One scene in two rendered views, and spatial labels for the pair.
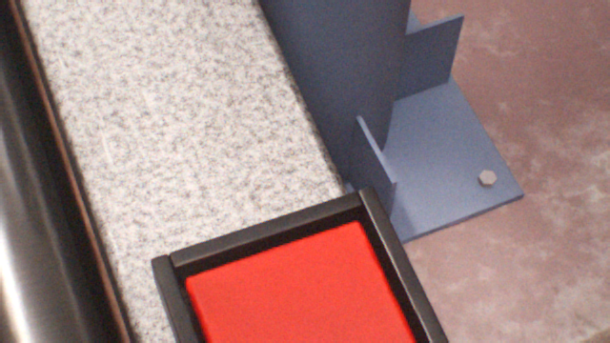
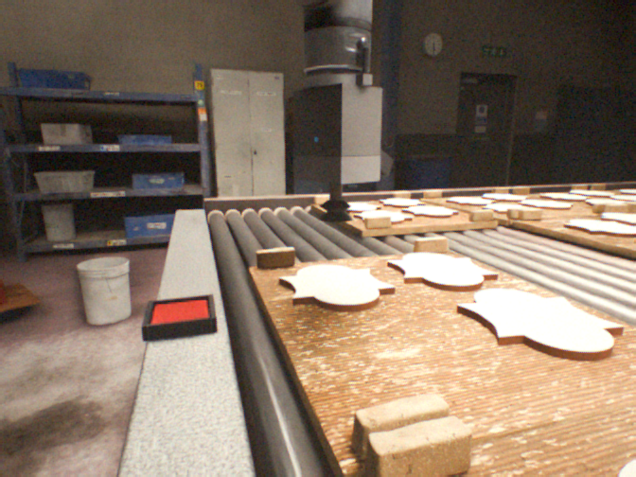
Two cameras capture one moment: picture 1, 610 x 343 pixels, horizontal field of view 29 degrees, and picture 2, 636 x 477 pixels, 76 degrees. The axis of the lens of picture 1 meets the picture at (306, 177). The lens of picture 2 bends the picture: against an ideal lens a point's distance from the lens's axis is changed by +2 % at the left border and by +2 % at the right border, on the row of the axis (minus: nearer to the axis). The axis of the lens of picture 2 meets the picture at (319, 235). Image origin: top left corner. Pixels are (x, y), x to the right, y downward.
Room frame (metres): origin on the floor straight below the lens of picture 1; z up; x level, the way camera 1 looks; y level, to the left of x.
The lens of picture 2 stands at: (0.55, 0.21, 1.12)
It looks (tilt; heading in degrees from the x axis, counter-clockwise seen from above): 13 degrees down; 187
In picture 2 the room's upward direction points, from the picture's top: straight up
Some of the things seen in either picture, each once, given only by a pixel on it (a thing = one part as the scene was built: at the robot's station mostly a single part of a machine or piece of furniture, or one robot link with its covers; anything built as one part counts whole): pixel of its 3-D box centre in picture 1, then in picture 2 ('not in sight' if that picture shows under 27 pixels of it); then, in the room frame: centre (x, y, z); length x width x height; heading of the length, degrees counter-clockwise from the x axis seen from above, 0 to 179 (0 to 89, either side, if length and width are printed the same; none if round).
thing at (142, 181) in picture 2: not in sight; (159, 180); (-3.71, -2.13, 0.72); 0.50 x 0.38 x 0.16; 110
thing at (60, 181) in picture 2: not in sight; (66, 181); (-3.28, -2.90, 0.74); 0.44 x 0.36 x 0.20; 103
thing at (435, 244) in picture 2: not in sight; (431, 245); (-0.13, 0.31, 0.95); 0.06 x 0.02 x 0.03; 115
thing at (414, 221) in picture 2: not in sight; (392, 209); (-0.57, 0.27, 0.94); 0.41 x 0.35 x 0.04; 25
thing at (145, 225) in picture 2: not in sight; (154, 222); (-3.66, -2.20, 0.25); 0.62 x 0.42 x 0.22; 124
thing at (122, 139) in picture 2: not in sight; (144, 140); (-3.61, -2.20, 1.14); 0.50 x 0.38 x 0.11; 126
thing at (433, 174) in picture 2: not in sight; (424, 189); (-5.34, 0.94, 0.48); 0.64 x 0.54 x 0.97; 113
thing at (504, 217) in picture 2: not in sight; (507, 203); (-0.73, 0.61, 0.94); 0.41 x 0.35 x 0.04; 24
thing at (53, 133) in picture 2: not in sight; (68, 134); (-3.34, -2.86, 1.20); 0.36 x 0.28 x 0.22; 105
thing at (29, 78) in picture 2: not in sight; (57, 83); (-3.31, -2.88, 1.68); 0.56 x 0.38 x 0.20; 115
